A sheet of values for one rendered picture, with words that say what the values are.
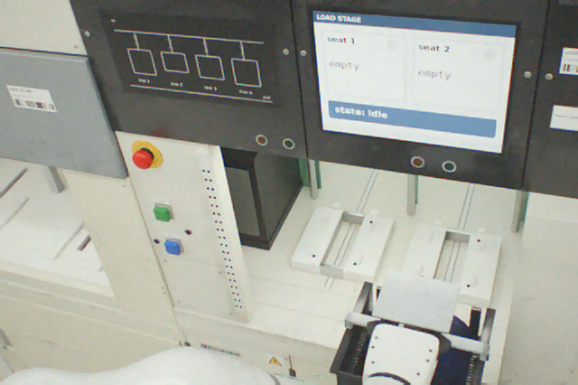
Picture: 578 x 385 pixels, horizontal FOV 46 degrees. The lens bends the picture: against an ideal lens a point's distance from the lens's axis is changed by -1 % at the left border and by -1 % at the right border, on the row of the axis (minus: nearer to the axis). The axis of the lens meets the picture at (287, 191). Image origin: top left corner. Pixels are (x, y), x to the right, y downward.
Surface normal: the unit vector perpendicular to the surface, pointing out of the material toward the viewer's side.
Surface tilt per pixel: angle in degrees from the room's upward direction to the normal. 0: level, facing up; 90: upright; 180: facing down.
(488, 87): 90
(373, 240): 0
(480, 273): 0
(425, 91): 90
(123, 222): 90
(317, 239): 0
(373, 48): 90
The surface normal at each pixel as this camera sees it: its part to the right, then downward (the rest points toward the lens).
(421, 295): -0.10, -0.76
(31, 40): -0.35, 0.64
